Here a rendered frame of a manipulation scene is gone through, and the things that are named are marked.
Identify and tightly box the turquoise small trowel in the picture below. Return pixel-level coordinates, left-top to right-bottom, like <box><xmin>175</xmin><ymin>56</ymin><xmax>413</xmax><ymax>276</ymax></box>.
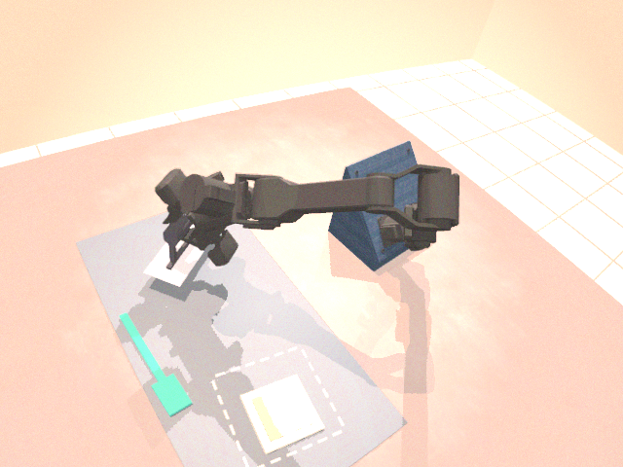
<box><xmin>120</xmin><ymin>313</ymin><xmax>192</xmax><ymax>416</ymax></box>

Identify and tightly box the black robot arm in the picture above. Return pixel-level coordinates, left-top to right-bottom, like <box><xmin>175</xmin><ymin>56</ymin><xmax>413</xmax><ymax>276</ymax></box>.
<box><xmin>179</xmin><ymin>163</ymin><xmax>460</xmax><ymax>251</ymax></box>

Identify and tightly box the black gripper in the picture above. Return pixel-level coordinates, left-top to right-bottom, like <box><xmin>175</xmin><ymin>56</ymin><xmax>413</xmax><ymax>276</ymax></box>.
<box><xmin>154</xmin><ymin>168</ymin><xmax>238</xmax><ymax>267</ymax></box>

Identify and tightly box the white square tile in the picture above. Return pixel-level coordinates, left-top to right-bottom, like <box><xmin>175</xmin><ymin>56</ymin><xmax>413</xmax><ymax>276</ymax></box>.
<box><xmin>239</xmin><ymin>375</ymin><xmax>324</xmax><ymax>453</ymax></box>

